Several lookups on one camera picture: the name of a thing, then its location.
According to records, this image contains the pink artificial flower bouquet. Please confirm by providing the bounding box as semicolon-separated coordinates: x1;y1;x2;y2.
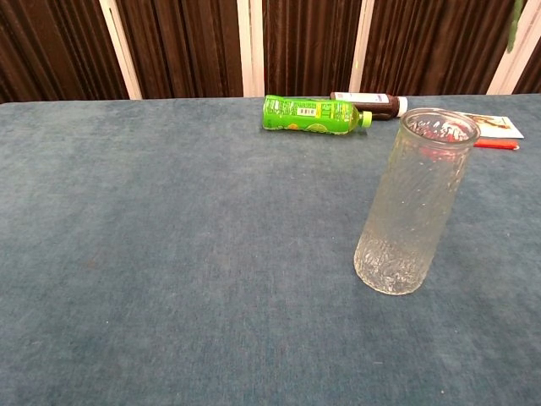
505;0;527;55

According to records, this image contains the clear textured glass vase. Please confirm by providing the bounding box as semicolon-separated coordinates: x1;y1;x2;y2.
352;107;482;296

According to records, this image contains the green plastic drink bottle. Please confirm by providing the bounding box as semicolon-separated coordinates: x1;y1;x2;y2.
261;95;374;136

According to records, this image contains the blue velvet tablecloth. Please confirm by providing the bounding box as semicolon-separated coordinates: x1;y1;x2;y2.
0;93;541;406

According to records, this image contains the dark brown drink bottle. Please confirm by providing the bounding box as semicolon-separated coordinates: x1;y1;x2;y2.
329;91;409;122

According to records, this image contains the dark brown curtain panel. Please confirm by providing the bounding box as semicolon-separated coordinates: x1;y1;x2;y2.
0;0;130;105
115;0;246;101
511;41;541;96
261;0;363;98
359;0;529;96

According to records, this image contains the red plastic stick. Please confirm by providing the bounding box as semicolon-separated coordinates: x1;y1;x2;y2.
473;139;521;151

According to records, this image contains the white printed card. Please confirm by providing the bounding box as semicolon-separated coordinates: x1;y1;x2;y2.
458;112;525;140

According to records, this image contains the white frame post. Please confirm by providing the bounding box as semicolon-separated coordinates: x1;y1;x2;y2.
98;0;144;101
347;0;376;95
236;0;266;99
485;0;541;96

